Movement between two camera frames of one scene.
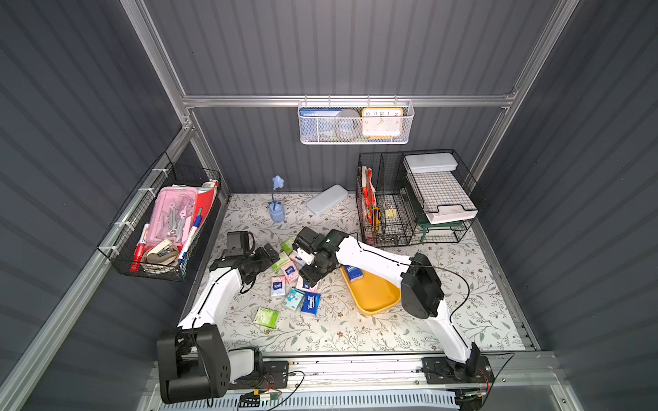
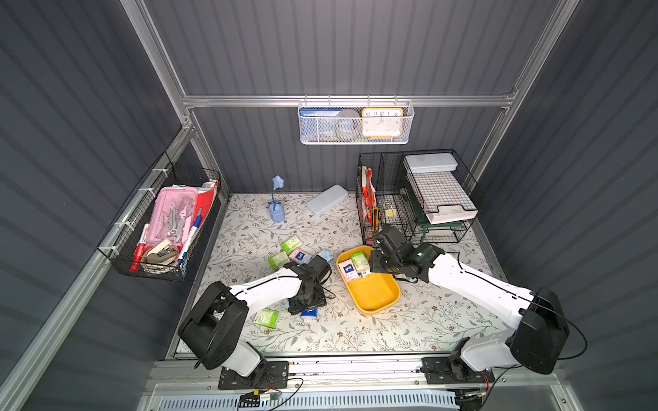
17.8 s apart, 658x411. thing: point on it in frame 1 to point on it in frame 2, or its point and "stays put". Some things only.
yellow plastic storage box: [373, 294] stays put
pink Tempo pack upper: [295, 257] stays put
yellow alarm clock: [382, 122] stays put
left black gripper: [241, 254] to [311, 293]
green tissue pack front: [266, 317] stays put
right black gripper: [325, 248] to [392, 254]
